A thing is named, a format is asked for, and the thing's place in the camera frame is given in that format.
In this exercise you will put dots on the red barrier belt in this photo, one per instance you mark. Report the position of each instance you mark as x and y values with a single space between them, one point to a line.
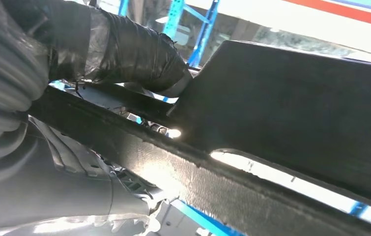
351 11

